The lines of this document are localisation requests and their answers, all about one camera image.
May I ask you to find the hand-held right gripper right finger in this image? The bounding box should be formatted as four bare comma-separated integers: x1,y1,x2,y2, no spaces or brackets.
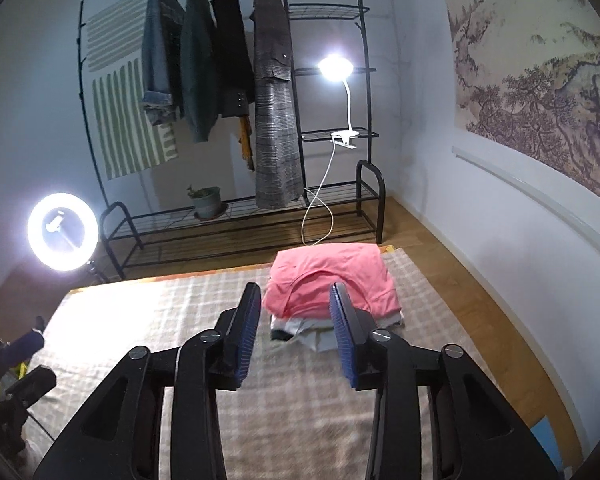
329,281,562,480

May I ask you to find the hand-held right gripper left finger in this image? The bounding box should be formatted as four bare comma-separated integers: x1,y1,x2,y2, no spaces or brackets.
32,282,262,480

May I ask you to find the pink garment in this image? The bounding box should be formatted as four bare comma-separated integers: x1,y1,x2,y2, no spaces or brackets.
261,243,400,320

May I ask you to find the black metal clothes rack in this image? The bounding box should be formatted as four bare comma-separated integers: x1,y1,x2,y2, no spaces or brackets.
77,0,386,281

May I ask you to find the white folded garment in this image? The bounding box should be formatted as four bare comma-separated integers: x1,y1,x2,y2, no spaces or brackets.
271,310,406,333

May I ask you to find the grey checked blanket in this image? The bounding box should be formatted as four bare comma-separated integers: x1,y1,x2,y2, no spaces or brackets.
22,247,533,480

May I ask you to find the potted plant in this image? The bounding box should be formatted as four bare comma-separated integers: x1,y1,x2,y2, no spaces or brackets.
186,185,227,221

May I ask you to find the yellow scarf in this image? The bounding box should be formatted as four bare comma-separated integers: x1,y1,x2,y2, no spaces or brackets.
238,115,256,172

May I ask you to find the dark blue object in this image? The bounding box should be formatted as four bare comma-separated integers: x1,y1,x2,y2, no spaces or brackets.
2,316,47,366

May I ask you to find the grey plaid coat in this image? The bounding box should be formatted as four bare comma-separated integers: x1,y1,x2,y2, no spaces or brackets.
250,0,305,209

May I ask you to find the black stand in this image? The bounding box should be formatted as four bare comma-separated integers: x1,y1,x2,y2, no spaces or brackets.
0,337,57,456

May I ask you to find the yellow strip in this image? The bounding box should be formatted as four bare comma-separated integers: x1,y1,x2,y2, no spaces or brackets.
0,362,29,397

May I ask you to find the light blue sheet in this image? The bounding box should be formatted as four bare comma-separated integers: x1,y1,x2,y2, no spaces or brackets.
530,414,567,474

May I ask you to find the green striped cloth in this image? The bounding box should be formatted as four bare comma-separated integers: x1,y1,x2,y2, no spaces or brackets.
82,0,180,181

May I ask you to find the white clip lamp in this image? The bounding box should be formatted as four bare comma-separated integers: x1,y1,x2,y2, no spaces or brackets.
318,53,359,151

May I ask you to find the dark green jacket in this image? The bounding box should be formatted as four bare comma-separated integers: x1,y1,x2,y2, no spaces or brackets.
180,0,221,144

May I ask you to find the blue denim jacket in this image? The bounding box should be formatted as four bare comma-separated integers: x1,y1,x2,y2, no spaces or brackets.
141,0,186,126

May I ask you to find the black coat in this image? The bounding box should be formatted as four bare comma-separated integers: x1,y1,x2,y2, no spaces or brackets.
211,0,256,119

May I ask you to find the white ring light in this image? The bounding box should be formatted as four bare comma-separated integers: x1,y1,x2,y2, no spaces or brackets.
27,192,108,283

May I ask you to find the white wall rail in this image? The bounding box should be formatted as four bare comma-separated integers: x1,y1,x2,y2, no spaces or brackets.
452,145,600,262

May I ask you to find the landscape wall tapestry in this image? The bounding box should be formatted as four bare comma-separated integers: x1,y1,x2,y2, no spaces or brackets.
437,0,600,211

